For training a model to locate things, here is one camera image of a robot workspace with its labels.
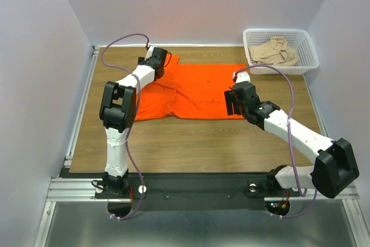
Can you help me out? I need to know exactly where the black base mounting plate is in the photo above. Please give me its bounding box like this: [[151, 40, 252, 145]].
[[95, 172, 297, 211]]

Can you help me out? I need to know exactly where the white plastic laundry basket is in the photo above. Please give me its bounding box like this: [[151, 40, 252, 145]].
[[243, 28, 319, 75]]

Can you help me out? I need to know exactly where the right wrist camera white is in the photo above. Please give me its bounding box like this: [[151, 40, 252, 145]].
[[232, 71, 251, 83]]

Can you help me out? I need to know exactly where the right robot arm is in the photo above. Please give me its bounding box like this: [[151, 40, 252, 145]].
[[224, 81, 360, 198]]

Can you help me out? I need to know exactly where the orange t-shirt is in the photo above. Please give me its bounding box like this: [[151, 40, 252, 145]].
[[135, 55, 244, 121]]

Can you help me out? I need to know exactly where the aluminium frame rail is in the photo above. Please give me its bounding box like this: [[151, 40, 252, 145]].
[[35, 46, 368, 246]]

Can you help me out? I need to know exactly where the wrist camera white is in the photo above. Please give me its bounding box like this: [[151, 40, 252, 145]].
[[232, 71, 251, 83], [145, 45, 156, 60]]

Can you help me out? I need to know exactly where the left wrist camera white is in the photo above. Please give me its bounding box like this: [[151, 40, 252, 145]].
[[145, 45, 156, 60]]

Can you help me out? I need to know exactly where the beige t-shirt in basket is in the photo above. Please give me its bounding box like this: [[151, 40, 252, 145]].
[[249, 36, 299, 67]]

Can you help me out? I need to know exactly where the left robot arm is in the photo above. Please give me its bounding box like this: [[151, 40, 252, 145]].
[[98, 46, 168, 197]]

